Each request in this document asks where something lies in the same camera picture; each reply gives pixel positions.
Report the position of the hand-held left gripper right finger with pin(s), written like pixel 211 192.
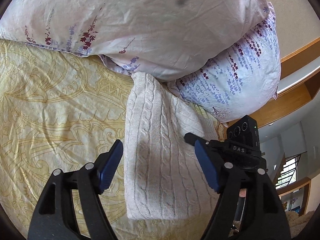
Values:
pixel 207 167

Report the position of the yellow patterned bed sheet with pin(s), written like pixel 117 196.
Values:
pixel 50 105

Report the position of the white lavender-print pillow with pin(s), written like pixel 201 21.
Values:
pixel 237 80

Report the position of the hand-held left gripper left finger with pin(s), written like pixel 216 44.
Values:
pixel 111 166

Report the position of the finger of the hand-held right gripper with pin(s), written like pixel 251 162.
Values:
pixel 191 137

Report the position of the beige fuzzy blanket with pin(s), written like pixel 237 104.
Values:
pixel 300 221

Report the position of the wooden bed headboard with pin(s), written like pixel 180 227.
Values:
pixel 287 102

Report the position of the person's right hand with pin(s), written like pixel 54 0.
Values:
pixel 242 193

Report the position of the white floral pillow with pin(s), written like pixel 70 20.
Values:
pixel 150 30

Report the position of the window with railing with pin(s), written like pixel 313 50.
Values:
pixel 287 172

